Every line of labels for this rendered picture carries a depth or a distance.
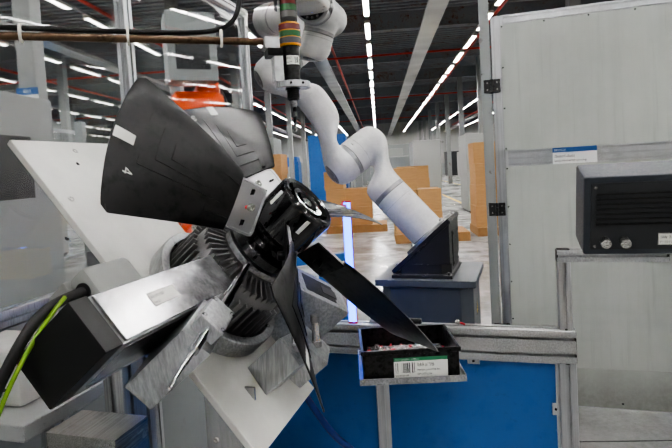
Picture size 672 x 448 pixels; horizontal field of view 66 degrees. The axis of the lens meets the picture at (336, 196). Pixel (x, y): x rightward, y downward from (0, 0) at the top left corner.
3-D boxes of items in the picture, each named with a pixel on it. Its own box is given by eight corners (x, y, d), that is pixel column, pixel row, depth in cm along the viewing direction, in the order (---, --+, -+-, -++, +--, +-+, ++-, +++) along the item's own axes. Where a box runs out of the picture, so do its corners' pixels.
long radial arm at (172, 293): (170, 294, 93) (211, 253, 90) (196, 327, 92) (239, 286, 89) (34, 352, 65) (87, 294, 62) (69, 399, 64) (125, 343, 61)
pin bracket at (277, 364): (246, 367, 94) (279, 338, 92) (262, 360, 99) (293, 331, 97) (265, 395, 92) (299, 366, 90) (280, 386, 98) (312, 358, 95)
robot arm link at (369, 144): (375, 210, 176) (328, 161, 181) (413, 177, 181) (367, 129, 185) (380, 200, 165) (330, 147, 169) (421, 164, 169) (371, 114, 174)
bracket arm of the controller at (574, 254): (556, 262, 124) (556, 250, 124) (555, 260, 127) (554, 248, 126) (670, 262, 117) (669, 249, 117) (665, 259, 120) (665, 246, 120)
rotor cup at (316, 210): (302, 278, 100) (349, 234, 97) (256, 275, 88) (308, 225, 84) (266, 222, 106) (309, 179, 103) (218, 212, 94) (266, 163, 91)
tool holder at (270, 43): (269, 85, 98) (266, 33, 98) (262, 91, 105) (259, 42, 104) (314, 85, 101) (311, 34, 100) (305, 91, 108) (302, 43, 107)
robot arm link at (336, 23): (294, 25, 122) (303, -15, 120) (312, 38, 134) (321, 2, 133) (327, 32, 120) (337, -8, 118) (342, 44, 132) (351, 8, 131)
